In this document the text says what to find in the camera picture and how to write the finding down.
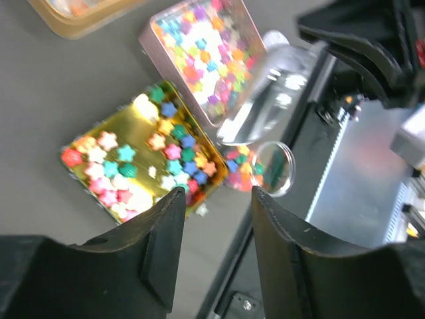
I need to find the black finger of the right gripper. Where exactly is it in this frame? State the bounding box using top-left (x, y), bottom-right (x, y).
top-left (296, 1), bottom-right (424, 108)

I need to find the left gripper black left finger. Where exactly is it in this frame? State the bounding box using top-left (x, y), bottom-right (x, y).
top-left (1, 187), bottom-right (186, 318)

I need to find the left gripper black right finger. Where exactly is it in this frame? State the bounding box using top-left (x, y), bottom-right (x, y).
top-left (252, 187), bottom-right (424, 318)

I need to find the gold tin of star candies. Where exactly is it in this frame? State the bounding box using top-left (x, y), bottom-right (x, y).
top-left (60, 81), bottom-right (228, 224)

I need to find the silver metal scoop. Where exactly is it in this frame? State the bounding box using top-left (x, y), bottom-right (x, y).
top-left (216, 41), bottom-right (327, 146)

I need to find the gold tin of pastel gummies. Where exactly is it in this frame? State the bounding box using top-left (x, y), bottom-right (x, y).
top-left (29, 0), bottom-right (145, 40)

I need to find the clear plastic jar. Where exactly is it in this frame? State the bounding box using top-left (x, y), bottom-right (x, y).
top-left (224, 141), bottom-right (296, 197)

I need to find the pink tin of bright gummies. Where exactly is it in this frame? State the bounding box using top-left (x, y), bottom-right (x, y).
top-left (139, 1), bottom-right (265, 128)

